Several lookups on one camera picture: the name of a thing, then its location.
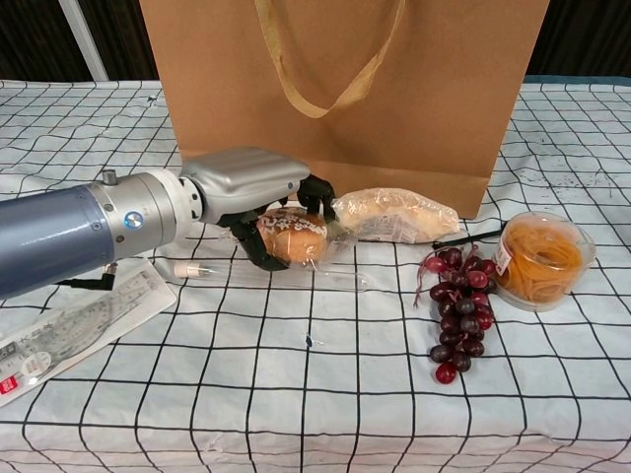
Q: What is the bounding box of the black plastic spoon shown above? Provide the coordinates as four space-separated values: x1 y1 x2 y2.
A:
432 229 504 250

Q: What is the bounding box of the dark red grape bunch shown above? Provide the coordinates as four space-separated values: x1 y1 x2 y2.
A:
412 245 498 385

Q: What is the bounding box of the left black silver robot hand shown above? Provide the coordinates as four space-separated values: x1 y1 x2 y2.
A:
179 145 337 272

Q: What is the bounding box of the packaged ruler set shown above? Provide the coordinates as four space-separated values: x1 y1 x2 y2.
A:
0 258 178 408

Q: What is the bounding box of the white black-checked tablecloth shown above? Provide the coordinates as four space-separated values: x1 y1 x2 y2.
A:
0 78 631 473

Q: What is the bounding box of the dark blue table pad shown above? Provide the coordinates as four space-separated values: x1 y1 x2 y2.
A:
522 73 631 86

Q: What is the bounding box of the long bread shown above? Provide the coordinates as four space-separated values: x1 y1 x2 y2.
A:
332 187 460 243

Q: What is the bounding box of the clear tub of rubber bands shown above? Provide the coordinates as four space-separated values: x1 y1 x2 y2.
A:
494 211 597 312

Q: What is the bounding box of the glass test tube with cork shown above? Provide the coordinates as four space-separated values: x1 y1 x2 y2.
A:
172 262 370 296

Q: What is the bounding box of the white partition frame post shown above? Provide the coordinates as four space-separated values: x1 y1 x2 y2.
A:
61 0 109 83

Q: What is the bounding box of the round bun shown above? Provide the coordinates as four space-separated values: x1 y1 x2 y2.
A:
254 205 359 272

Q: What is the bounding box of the brown paper bag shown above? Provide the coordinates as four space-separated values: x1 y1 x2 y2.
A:
139 0 551 222

